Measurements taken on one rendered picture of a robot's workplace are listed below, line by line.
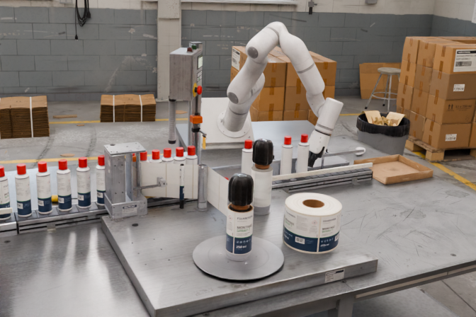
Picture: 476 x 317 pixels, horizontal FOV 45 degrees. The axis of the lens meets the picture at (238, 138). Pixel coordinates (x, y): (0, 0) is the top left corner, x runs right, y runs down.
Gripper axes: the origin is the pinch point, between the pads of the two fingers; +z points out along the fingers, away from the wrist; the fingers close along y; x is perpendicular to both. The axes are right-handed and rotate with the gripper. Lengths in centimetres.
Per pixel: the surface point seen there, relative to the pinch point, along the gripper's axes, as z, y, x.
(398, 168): -9, -2, 57
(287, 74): -35, -278, 148
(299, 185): 10.9, 5.6, -5.2
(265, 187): 9, 32, -41
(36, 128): 108, -392, -44
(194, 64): -26, 0, -73
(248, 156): 4.7, 2.2, -35.0
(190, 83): -18, 1, -72
